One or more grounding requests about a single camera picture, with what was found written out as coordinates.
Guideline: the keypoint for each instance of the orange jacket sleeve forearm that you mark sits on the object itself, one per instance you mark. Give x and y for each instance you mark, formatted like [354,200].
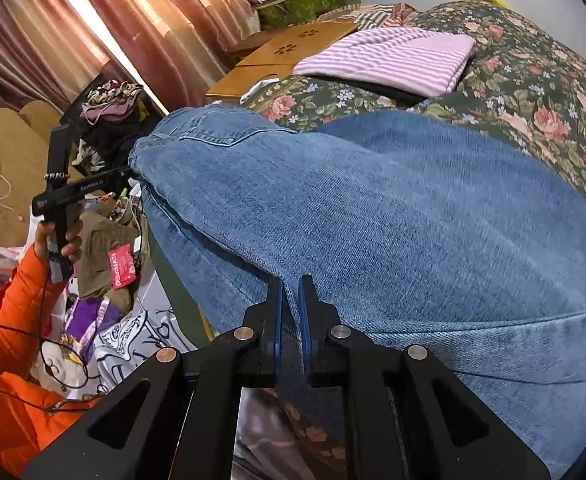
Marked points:
[26,425]

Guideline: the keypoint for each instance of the person's left hand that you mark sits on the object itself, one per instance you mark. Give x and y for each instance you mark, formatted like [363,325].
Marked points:
[46,233]

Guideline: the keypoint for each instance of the patchwork striped blanket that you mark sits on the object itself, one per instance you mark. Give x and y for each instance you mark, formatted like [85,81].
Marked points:
[368,15]

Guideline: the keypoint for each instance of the red snack packet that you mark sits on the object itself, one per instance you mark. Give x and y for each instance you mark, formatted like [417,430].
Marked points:
[122,266]

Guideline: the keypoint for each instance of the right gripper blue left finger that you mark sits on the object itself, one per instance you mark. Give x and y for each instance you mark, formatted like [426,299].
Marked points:
[175,416]

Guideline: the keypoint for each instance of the blue denim jeans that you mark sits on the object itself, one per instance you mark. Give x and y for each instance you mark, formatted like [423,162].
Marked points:
[417,231]

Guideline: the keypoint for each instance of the wooden lap desk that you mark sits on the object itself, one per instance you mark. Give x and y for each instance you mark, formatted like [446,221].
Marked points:
[277,57]

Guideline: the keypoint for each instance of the floral green bedspread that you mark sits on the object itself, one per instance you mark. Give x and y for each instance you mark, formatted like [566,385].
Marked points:
[521,87]

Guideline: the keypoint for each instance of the cluttered clothes heap beside bed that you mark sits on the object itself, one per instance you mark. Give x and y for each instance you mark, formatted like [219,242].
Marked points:
[110,330]

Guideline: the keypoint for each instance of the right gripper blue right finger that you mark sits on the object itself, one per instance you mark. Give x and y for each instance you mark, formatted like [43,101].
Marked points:
[406,415]

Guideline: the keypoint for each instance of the green fabric storage bin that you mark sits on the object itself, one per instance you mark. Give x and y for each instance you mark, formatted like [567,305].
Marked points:
[277,14]

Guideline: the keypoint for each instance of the pink striped folded garment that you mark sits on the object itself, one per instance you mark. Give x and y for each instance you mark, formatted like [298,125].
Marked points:
[408,59]

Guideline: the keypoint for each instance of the orange pink curtain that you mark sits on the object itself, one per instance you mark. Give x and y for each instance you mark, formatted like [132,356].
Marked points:
[51,49]

